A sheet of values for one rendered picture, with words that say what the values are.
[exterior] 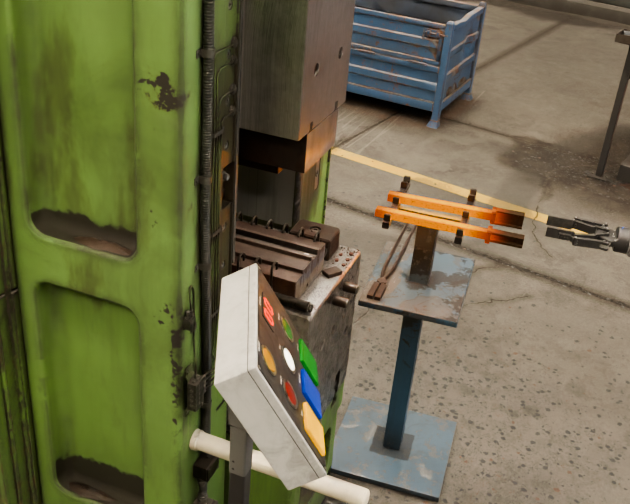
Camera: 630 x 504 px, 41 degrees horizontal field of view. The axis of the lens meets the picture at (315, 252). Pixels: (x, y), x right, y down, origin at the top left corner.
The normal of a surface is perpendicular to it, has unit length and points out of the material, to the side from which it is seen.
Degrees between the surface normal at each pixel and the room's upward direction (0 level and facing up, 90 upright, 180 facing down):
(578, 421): 0
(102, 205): 89
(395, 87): 90
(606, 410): 0
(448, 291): 0
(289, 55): 90
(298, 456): 90
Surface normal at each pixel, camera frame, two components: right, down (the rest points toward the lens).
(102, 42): -0.37, 0.42
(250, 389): 0.06, 0.50
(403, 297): 0.07, -0.86
